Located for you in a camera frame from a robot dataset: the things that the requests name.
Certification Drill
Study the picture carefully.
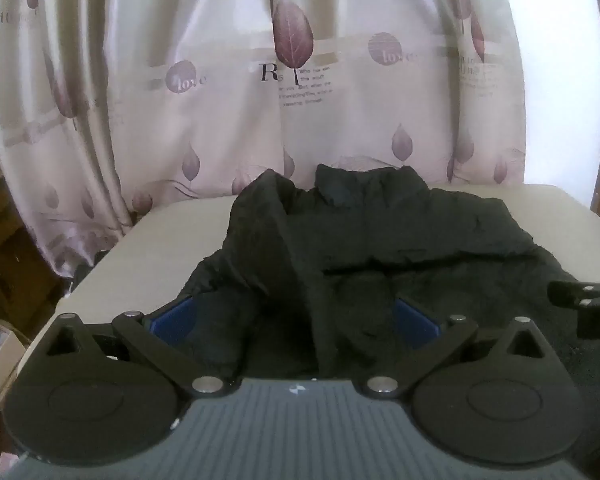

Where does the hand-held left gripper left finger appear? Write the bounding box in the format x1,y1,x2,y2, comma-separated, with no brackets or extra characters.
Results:
44,297,235,399

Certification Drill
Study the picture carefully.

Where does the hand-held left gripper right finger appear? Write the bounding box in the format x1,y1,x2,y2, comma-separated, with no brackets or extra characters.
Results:
365,297,549,401

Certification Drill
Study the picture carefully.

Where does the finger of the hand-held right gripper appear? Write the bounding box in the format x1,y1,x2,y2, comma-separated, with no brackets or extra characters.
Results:
549,280,600,311

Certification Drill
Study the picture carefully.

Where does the leaf print curtain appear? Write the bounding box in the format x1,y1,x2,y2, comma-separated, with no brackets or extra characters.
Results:
0,0,531,286

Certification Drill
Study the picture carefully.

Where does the black jacket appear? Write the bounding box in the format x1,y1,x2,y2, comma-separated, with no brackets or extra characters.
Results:
179,162,600,386

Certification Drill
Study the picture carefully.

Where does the white box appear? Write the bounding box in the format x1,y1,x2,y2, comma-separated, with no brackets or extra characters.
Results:
0,327,29,408

